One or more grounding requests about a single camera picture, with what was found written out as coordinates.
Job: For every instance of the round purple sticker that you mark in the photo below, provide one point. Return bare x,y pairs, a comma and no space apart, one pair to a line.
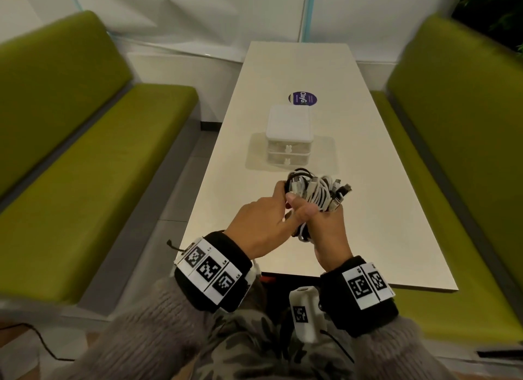
303,99

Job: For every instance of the camouflage trousers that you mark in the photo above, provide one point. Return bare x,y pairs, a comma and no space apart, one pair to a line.
253,347

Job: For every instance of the person's right hand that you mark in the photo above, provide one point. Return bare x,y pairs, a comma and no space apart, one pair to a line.
327,239

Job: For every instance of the green upholstered bench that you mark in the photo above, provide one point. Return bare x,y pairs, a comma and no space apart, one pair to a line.
73,155
457,155

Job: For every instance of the dark green plant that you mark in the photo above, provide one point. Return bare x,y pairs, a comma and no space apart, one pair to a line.
492,12

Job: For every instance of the person's right forearm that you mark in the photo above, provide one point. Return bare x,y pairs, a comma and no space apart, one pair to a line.
402,351

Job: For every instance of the person's left thumb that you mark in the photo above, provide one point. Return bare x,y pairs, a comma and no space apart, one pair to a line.
288,226

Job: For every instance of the black wristband with marker tags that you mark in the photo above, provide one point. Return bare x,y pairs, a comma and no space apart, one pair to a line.
361,296
212,269

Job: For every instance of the person's left hand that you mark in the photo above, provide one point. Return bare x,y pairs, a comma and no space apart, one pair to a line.
255,222

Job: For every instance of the white plastic drawer box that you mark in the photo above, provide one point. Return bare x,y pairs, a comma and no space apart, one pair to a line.
289,126

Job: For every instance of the white wrist camera unit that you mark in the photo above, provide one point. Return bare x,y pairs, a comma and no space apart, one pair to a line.
304,314

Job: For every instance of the person's left forearm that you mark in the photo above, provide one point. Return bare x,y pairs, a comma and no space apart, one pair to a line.
147,335

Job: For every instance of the person's right thumb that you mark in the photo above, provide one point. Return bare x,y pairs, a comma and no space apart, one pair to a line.
300,207

